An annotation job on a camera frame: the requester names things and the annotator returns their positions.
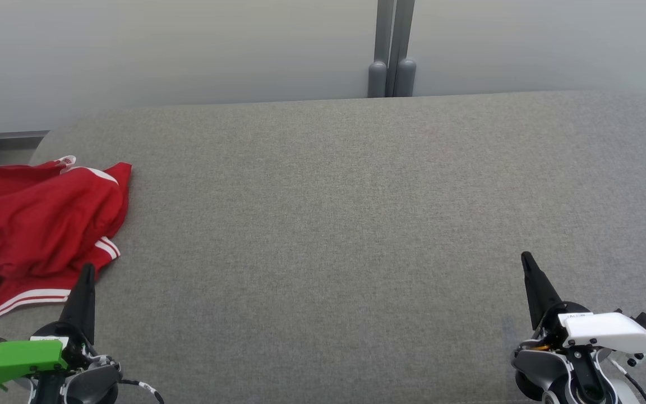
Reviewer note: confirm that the red shorts white stripe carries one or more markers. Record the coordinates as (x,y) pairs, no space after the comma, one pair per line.
(31,213)

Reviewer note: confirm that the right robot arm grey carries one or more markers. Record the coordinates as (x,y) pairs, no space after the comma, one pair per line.
(547,376)

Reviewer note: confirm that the grey metal partition post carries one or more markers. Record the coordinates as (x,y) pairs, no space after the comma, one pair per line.
(391,62)

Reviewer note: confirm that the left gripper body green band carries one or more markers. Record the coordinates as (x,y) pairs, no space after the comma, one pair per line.
(14,359)

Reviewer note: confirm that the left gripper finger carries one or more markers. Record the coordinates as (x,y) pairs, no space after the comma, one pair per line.
(83,303)

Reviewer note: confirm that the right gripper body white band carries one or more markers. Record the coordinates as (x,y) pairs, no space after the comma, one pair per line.
(609,331)

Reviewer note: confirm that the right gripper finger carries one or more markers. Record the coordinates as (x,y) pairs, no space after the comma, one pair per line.
(539,292)

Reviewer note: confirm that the grey wheeled cart frame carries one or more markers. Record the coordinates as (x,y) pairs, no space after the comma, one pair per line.
(3,146)

